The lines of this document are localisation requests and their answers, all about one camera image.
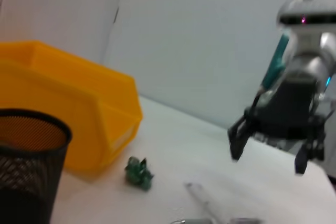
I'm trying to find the grey clear pen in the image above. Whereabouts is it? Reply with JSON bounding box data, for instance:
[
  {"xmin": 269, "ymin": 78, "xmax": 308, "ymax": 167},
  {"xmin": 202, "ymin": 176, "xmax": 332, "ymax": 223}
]
[{"xmin": 183, "ymin": 182, "xmax": 220, "ymax": 223}]

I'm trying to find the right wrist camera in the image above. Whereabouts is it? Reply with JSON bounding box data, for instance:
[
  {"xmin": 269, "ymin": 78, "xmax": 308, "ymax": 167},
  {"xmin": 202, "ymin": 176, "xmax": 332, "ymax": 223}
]
[{"xmin": 277, "ymin": 0, "xmax": 336, "ymax": 35}]

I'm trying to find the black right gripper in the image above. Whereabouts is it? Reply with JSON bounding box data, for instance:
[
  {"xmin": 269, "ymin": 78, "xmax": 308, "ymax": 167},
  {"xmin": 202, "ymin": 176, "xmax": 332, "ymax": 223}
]
[{"xmin": 227, "ymin": 76, "xmax": 328, "ymax": 175}]

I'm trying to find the green plastic scrap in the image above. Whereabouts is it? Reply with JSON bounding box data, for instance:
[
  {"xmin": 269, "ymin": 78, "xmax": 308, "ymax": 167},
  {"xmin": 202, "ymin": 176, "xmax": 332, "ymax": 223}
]
[{"xmin": 124, "ymin": 156, "xmax": 155, "ymax": 190}]

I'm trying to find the yellow plastic bin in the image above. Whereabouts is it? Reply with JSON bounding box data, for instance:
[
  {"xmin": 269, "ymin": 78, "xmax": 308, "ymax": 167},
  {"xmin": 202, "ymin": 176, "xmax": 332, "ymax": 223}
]
[{"xmin": 0, "ymin": 40, "xmax": 144, "ymax": 177}]

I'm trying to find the black mesh pen holder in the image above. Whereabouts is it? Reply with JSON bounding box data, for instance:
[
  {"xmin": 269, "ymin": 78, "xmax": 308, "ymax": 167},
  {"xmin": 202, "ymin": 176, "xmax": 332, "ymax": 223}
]
[{"xmin": 0, "ymin": 108, "xmax": 73, "ymax": 224}]

